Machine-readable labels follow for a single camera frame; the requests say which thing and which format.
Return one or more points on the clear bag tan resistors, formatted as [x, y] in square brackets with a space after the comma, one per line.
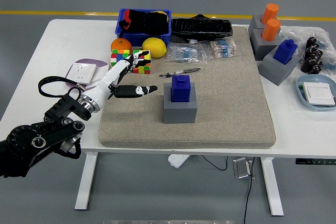
[223, 48]

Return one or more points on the grey-brown fabric mat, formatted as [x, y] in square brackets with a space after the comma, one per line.
[223, 103]

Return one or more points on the grey cube seal holder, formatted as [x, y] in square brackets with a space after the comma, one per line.
[273, 69]
[262, 48]
[254, 24]
[179, 113]

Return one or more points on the orange fruit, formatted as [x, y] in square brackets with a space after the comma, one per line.
[120, 44]

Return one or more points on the white power strip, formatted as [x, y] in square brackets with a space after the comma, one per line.
[177, 160]

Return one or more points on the silver metal bracket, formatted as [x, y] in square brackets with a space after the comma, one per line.
[241, 169]

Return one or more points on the black table control panel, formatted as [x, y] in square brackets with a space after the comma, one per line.
[315, 161]

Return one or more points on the colourful puzzle cube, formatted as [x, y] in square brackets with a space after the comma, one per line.
[119, 53]
[141, 71]

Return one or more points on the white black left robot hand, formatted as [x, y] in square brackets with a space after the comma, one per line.
[105, 85]

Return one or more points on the yellow lemon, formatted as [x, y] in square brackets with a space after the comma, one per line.
[155, 47]

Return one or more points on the blue plastic bin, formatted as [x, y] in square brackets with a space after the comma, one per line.
[141, 39]

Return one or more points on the white wall socket panel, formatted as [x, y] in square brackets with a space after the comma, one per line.
[81, 73]

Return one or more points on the blue square seal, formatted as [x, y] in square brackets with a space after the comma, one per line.
[180, 90]
[284, 52]

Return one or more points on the black cylinder capacitor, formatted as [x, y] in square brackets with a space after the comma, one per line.
[318, 53]
[318, 63]
[312, 41]
[309, 51]
[315, 69]
[306, 64]

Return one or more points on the black silver pen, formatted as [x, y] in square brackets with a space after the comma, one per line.
[189, 70]

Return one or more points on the white table leg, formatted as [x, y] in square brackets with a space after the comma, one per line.
[273, 190]
[85, 182]

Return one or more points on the yellow item in bin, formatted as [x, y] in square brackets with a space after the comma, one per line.
[160, 12]

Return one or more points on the light blue tray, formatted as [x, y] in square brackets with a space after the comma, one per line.
[312, 78]

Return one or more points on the black cloth bag red trim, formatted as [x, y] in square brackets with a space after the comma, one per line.
[147, 23]

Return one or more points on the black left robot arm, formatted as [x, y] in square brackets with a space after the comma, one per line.
[52, 127]

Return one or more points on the clear bag blue resistors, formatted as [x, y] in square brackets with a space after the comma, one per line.
[183, 52]

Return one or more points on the purple plate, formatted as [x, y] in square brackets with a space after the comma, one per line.
[89, 61]

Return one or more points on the white switch panel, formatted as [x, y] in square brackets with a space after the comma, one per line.
[319, 93]
[101, 73]

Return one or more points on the orange cylinder seal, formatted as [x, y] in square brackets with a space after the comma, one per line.
[270, 30]
[270, 11]

